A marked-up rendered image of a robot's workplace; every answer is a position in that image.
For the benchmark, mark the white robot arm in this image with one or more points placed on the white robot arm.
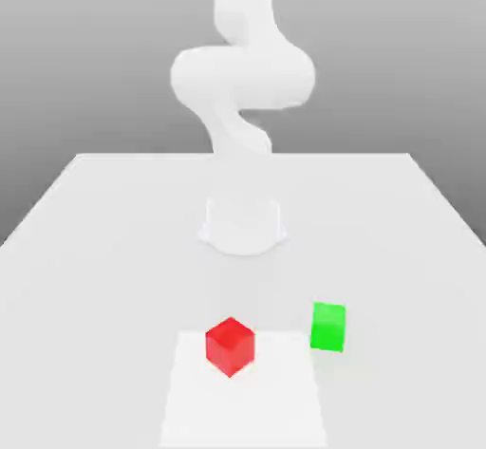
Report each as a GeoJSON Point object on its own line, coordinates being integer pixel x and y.
{"type": "Point", "coordinates": [243, 77]}

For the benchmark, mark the small red cube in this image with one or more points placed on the small red cube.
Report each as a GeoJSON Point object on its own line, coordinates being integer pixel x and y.
{"type": "Point", "coordinates": [230, 346]}

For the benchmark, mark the small green cube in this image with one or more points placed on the small green cube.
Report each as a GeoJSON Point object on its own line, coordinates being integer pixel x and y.
{"type": "Point", "coordinates": [328, 327]}

